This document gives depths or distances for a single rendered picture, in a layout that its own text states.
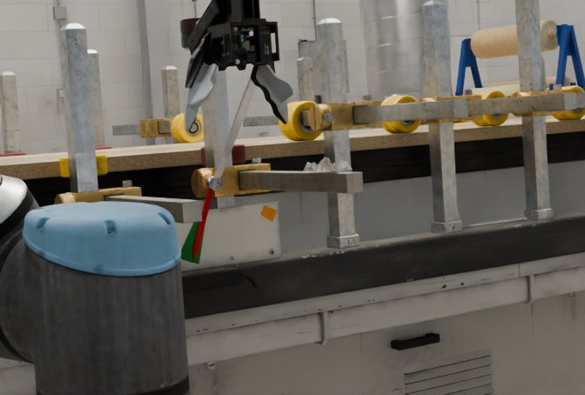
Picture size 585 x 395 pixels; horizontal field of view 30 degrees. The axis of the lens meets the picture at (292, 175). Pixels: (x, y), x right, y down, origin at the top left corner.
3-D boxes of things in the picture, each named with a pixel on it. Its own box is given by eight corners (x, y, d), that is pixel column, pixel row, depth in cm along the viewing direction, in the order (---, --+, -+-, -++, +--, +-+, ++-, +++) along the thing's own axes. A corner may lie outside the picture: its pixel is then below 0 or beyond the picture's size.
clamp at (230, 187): (272, 191, 194) (270, 163, 194) (205, 198, 187) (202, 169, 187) (257, 190, 199) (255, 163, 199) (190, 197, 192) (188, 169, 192)
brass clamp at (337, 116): (384, 126, 206) (382, 99, 206) (325, 130, 199) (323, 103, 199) (366, 127, 211) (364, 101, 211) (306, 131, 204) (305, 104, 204)
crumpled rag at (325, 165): (360, 169, 167) (359, 154, 167) (324, 173, 164) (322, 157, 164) (329, 169, 175) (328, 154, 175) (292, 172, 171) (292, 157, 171)
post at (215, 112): (241, 289, 192) (222, 15, 189) (223, 291, 190) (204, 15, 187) (231, 287, 195) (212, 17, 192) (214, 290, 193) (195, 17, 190)
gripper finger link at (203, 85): (185, 117, 139) (219, 56, 141) (166, 118, 144) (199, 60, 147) (204, 130, 141) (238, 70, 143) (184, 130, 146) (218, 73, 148)
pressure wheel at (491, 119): (500, 83, 245) (478, 103, 242) (515, 112, 248) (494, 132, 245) (482, 84, 250) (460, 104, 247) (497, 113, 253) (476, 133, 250)
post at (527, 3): (550, 219, 230) (538, -10, 228) (538, 221, 229) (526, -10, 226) (539, 218, 233) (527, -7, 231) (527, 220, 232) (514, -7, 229)
